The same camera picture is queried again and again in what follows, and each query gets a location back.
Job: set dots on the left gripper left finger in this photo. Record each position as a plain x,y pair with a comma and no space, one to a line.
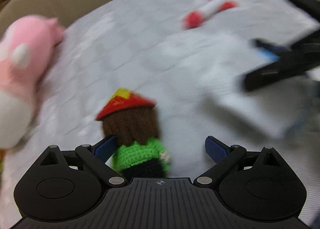
64,185

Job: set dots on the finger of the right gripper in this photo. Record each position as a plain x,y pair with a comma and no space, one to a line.
273,73
273,52

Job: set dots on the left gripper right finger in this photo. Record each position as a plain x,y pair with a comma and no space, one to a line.
257,186

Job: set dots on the crochet doll green sweater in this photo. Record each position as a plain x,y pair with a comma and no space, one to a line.
132,118

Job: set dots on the white paper towel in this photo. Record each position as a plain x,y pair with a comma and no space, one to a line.
275,110

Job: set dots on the red white toy rocket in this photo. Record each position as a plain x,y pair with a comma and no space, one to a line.
197,17

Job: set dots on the pink white plush toy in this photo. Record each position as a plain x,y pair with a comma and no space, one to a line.
27,48

